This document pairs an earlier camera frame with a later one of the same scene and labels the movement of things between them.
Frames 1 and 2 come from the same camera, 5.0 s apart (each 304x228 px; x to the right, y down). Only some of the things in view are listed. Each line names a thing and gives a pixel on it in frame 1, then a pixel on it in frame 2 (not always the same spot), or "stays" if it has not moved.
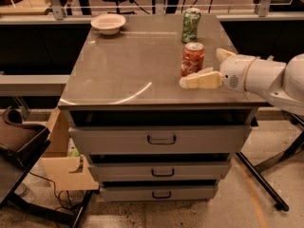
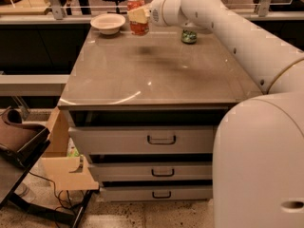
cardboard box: (68, 173) stays
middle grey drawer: (199, 171) stays
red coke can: (193, 58) -> (138, 28)
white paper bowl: (109, 24) stays
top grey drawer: (122, 140) stays
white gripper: (234, 71) -> (157, 12)
